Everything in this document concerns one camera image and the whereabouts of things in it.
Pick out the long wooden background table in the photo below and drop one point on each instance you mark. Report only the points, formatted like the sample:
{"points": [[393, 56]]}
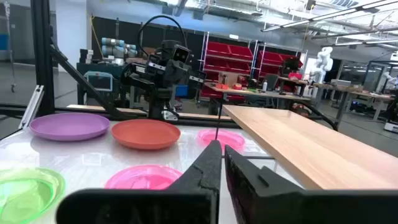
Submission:
{"points": [[357, 93]]}

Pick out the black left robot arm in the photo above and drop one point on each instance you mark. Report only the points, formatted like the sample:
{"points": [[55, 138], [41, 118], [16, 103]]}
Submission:
{"points": [[158, 102]]}

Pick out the wooden shelf with black legs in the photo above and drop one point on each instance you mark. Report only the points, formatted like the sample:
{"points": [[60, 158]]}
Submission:
{"points": [[311, 146]]}

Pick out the neon pink translucent plate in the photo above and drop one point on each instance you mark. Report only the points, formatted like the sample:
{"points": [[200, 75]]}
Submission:
{"points": [[233, 140]]}

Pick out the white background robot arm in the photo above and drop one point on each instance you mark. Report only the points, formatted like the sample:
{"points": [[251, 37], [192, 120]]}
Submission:
{"points": [[323, 62]]}

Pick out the green translucent plate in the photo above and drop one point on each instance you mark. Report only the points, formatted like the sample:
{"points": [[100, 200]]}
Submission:
{"points": [[25, 196]]}

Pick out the red bin storage rack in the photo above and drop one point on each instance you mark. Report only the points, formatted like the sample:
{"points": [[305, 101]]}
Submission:
{"points": [[228, 56], [270, 59]]}

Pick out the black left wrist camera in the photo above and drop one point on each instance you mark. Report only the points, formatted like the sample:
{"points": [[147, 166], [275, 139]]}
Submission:
{"points": [[181, 53]]}

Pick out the wooden workbench with clutter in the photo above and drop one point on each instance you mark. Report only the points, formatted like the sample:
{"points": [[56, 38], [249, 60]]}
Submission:
{"points": [[248, 92]]}

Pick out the dark green cabinet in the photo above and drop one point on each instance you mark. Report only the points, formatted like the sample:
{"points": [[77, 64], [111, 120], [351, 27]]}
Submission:
{"points": [[93, 67]]}

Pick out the silver aluminium extrusion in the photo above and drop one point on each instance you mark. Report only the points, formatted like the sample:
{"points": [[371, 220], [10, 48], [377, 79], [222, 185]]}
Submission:
{"points": [[31, 107]]}

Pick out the teal framed screen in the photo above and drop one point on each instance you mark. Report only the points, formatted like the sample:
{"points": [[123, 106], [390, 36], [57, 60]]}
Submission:
{"points": [[99, 81]]}

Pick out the magenta plate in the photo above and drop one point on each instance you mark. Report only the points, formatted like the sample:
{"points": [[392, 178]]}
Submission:
{"points": [[140, 179]]}

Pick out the orange plate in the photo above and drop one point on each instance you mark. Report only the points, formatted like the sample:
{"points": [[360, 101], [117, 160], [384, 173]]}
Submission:
{"points": [[146, 133]]}

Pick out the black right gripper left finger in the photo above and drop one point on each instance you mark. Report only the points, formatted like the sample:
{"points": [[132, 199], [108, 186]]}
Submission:
{"points": [[192, 202]]}

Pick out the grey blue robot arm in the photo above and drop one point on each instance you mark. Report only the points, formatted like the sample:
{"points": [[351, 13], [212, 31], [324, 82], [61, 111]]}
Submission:
{"points": [[115, 46]]}

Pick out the black aluminium table frame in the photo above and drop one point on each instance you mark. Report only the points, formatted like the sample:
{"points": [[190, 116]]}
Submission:
{"points": [[42, 62]]}

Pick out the white bottle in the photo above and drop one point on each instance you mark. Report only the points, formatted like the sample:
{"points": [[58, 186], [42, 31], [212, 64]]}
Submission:
{"points": [[265, 86]]}

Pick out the purple plate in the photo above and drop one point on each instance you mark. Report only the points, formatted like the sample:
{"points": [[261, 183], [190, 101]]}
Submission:
{"points": [[70, 126]]}

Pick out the blue storage bin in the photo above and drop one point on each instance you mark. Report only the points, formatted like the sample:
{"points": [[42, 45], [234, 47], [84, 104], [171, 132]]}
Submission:
{"points": [[182, 91]]}

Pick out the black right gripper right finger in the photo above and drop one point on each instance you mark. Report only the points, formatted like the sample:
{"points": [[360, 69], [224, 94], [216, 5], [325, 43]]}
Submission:
{"points": [[264, 205]]}

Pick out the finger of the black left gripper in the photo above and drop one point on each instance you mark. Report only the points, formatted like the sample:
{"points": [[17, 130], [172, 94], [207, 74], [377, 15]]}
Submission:
{"points": [[170, 74], [183, 73]]}

